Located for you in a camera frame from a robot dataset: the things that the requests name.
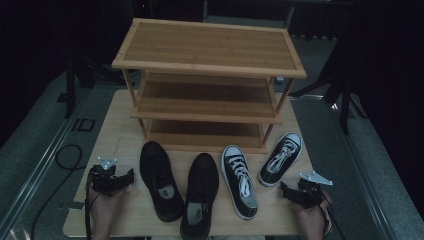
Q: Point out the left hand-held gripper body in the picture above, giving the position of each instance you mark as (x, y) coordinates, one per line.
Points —
(105, 181)

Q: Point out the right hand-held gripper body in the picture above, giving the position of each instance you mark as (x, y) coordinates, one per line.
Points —
(310, 195)

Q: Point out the black and white sneaker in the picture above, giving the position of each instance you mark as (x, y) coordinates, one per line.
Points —
(280, 160)
(240, 186)

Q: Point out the black shoe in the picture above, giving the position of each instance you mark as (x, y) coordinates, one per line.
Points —
(160, 180)
(200, 196)

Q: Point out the wooden shoe rack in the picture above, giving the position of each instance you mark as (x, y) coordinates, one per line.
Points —
(208, 50)

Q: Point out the person's left hand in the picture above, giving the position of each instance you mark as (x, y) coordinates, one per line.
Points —
(106, 205)

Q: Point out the person's right hand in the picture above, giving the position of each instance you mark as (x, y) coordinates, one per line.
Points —
(313, 218)

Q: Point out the grey tape piece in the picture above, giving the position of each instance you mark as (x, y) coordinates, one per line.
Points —
(74, 205)

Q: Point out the black floor socket plate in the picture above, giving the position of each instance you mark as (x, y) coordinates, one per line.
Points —
(83, 124)

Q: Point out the black metal stand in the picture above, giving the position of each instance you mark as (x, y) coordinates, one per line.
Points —
(345, 100)
(70, 90)

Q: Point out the small white object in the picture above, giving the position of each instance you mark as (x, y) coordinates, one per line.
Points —
(280, 80)

